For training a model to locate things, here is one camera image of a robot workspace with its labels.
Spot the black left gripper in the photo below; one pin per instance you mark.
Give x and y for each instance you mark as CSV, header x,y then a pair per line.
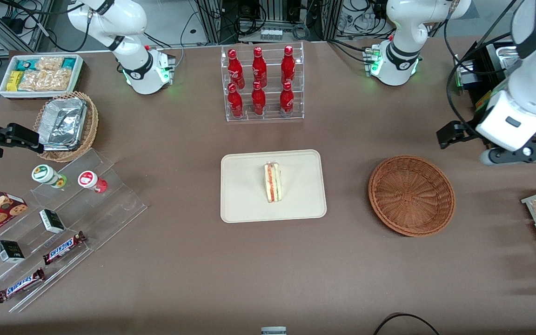
x,y
469,128

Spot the triangle sandwich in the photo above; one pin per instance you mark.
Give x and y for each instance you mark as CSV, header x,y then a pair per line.
x,y
272,182

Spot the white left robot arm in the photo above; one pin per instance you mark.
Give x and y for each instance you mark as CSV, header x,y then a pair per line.
x,y
514,116

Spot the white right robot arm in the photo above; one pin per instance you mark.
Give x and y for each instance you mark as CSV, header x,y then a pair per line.
x,y
137,74

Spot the aluminium foil tray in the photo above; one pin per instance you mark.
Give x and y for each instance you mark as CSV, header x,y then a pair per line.
x,y
63,123

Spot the tan wicker basket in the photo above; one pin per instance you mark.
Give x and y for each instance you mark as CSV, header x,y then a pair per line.
x,y
90,135

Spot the brown round wicker basket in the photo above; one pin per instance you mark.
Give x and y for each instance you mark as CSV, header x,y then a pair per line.
x,y
412,195

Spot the beige plastic tray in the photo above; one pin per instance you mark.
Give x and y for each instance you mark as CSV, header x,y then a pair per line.
x,y
244,186

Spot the green lidded white cup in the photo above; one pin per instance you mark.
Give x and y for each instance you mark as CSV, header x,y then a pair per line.
x,y
42,173

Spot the white plastic snack bin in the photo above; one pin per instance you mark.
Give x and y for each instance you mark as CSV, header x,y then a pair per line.
x,y
40,95

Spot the yellow snack packet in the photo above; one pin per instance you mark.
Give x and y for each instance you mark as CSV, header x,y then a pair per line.
x,y
14,81

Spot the clear cracker bag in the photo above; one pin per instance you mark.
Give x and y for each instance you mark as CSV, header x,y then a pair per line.
x,y
49,63
44,80

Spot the black machine with yellow panel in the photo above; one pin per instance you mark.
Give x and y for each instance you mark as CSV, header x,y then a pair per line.
x,y
491,79

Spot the teal snack packet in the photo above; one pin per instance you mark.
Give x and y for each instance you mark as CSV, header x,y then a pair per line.
x,y
69,63
26,64

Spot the red lidded white cup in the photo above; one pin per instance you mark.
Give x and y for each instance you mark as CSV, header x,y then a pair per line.
x,y
86,178

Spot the small black box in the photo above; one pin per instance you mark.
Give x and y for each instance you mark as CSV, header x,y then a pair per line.
x,y
51,221
10,251

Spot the clear acrylic stepped display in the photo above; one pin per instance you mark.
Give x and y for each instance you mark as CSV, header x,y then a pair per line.
x,y
119,204

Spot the snickers chocolate bar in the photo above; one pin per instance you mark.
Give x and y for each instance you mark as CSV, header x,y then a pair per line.
x,y
63,248
20,285

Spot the red cola bottle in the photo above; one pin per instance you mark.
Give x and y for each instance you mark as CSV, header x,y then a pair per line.
x,y
286,100
235,102
235,70
259,69
258,100
288,66

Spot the clear acrylic bottle rack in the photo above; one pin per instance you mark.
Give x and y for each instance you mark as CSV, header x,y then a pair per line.
x,y
272,95

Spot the white power strip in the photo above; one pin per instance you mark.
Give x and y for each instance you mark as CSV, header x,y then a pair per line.
x,y
271,34

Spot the grey object at table edge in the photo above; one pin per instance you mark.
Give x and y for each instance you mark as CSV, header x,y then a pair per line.
x,y
273,331

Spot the aluminium frame rack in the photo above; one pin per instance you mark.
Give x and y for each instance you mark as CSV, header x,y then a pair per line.
x,y
211,21

